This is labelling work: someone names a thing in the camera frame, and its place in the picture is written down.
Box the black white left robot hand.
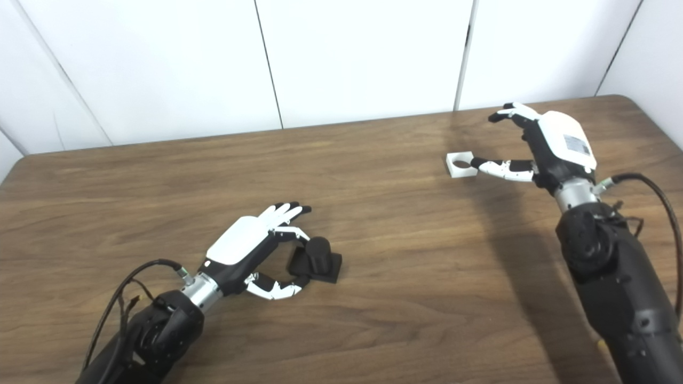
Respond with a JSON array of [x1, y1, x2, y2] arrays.
[[204, 202, 313, 301]]

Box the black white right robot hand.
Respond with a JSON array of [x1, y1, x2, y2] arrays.
[[471, 102, 598, 195]]

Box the black peg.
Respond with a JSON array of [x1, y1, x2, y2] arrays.
[[287, 236, 343, 284]]

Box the white square piece with hole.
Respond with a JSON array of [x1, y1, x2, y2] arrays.
[[446, 151, 477, 178]]

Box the thin right arm wires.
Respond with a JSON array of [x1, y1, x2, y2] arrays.
[[613, 200, 647, 239]]

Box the thin arm wires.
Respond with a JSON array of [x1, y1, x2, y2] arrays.
[[120, 280, 161, 326], [613, 200, 647, 239]]

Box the thin left arm wires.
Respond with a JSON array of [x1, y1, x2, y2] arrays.
[[120, 280, 161, 326]]

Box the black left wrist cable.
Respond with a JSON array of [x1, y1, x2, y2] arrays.
[[82, 259, 196, 374]]

